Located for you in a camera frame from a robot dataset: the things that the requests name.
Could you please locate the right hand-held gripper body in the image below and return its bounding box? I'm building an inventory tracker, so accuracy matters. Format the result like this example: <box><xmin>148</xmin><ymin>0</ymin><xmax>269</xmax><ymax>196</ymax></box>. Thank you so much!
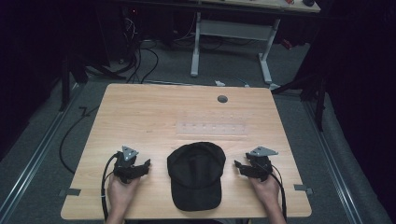
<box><xmin>245</xmin><ymin>146</ymin><xmax>279</xmax><ymax>183</ymax></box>

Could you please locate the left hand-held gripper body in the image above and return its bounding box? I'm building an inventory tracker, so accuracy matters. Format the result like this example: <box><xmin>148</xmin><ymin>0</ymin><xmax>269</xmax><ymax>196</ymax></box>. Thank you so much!
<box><xmin>112</xmin><ymin>145</ymin><xmax>140</xmax><ymax>185</ymax></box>

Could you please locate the person's left hand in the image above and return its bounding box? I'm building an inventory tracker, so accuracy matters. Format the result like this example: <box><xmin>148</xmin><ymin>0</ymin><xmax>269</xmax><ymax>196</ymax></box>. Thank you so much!
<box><xmin>106</xmin><ymin>175</ymin><xmax>142</xmax><ymax>213</ymax></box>

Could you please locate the person's right hand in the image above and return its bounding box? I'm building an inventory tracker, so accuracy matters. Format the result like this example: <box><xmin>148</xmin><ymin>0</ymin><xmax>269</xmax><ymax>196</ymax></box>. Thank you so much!
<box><xmin>248</xmin><ymin>175</ymin><xmax>282</xmax><ymax>213</ymax></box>

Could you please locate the grey tape piece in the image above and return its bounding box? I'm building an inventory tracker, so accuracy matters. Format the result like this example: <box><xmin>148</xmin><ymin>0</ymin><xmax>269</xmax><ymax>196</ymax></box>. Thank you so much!
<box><xmin>292</xmin><ymin>183</ymin><xmax>314</xmax><ymax>196</ymax></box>
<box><xmin>58</xmin><ymin>188</ymin><xmax>82</xmax><ymax>198</ymax></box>

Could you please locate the black baseball cap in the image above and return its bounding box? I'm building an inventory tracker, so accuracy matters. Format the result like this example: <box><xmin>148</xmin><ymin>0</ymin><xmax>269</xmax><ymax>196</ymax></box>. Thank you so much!
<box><xmin>166</xmin><ymin>141</ymin><xmax>228</xmax><ymax>212</ymax></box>

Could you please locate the clear plastic strip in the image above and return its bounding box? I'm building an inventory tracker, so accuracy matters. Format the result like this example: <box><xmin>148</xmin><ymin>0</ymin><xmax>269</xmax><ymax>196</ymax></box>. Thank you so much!
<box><xmin>175</xmin><ymin>121</ymin><xmax>249</xmax><ymax>136</ymax></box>

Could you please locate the black metal stand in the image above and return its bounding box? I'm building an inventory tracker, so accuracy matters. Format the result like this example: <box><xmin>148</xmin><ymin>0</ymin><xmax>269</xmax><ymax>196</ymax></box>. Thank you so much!
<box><xmin>270</xmin><ymin>69</ymin><xmax>329</xmax><ymax>133</ymax></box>
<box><xmin>58</xmin><ymin>55</ymin><xmax>91</xmax><ymax>112</ymax></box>

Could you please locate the light wooden desk top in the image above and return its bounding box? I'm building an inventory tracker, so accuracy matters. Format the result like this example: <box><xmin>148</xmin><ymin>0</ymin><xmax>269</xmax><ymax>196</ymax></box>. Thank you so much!
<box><xmin>199</xmin><ymin>0</ymin><xmax>322</xmax><ymax>14</ymax></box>

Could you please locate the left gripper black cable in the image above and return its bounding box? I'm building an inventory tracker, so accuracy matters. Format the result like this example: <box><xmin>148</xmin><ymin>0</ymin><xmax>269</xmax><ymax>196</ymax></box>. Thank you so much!
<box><xmin>100</xmin><ymin>151</ymin><xmax>121</xmax><ymax>222</ymax></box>

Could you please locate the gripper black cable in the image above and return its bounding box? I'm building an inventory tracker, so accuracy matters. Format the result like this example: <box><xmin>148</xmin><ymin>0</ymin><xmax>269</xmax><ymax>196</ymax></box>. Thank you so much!
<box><xmin>100</xmin><ymin>151</ymin><xmax>121</xmax><ymax>222</ymax></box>
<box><xmin>270</xmin><ymin>163</ymin><xmax>289</xmax><ymax>222</ymax></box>

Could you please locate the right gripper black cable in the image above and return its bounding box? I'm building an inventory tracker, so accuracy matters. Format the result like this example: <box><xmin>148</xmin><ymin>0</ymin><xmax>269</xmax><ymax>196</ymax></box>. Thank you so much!
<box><xmin>270</xmin><ymin>163</ymin><xmax>289</xmax><ymax>222</ymax></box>

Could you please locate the black floor cable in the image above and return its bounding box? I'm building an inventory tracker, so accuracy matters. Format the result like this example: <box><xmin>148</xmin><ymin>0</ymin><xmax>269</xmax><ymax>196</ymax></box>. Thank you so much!
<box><xmin>58</xmin><ymin>105</ymin><xmax>101</xmax><ymax>175</ymax></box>

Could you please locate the metal floor rail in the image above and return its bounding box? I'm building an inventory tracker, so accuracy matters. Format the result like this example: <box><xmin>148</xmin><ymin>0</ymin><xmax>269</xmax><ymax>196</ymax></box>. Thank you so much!
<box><xmin>302</xmin><ymin>98</ymin><xmax>364</xmax><ymax>224</ymax></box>
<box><xmin>0</xmin><ymin>83</ymin><xmax>86</xmax><ymax>219</ymax></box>

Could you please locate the bundle of black cables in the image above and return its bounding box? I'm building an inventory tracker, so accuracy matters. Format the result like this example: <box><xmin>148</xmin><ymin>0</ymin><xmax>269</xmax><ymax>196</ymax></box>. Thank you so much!
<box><xmin>118</xmin><ymin>17</ymin><xmax>160</xmax><ymax>85</ymax></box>

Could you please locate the white metal desk frame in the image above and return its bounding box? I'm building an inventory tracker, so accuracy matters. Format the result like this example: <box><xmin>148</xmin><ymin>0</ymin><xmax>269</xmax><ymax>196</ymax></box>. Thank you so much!
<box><xmin>190</xmin><ymin>11</ymin><xmax>282</xmax><ymax>91</ymax></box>

